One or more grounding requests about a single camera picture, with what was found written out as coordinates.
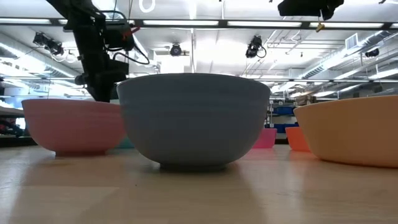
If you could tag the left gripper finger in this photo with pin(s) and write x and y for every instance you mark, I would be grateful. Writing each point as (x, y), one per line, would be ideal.
(102, 93)

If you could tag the large pink bowl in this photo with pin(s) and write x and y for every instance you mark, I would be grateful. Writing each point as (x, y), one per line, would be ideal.
(71, 127)

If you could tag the large blue bowl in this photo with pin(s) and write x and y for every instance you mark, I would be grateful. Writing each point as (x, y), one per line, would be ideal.
(192, 124)

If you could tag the large peach bowl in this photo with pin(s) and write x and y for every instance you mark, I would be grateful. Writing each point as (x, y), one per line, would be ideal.
(351, 133)

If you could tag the small magenta bowl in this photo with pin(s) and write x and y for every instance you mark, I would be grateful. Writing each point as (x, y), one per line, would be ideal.
(267, 138)

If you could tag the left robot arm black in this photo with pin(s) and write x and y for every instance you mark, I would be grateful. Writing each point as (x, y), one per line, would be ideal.
(74, 11)

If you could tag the black ceiling spotlight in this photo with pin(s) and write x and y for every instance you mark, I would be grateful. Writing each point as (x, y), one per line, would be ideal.
(48, 43)
(372, 52)
(255, 46)
(175, 49)

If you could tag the white ceiling vent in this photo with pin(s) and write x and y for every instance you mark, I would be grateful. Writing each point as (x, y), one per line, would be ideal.
(351, 41)

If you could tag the black overhead rig beam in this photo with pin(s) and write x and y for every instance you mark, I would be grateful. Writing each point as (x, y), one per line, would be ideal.
(224, 23)

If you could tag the dark cluttered workbench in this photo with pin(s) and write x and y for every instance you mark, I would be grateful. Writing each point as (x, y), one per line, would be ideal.
(12, 127)

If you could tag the blue storage bin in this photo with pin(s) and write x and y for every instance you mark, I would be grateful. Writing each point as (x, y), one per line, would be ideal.
(281, 128)
(284, 110)

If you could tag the small orange bowl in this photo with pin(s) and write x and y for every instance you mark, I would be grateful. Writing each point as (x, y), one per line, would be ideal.
(295, 138)

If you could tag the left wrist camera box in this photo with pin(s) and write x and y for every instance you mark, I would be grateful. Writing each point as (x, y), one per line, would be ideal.
(119, 37)

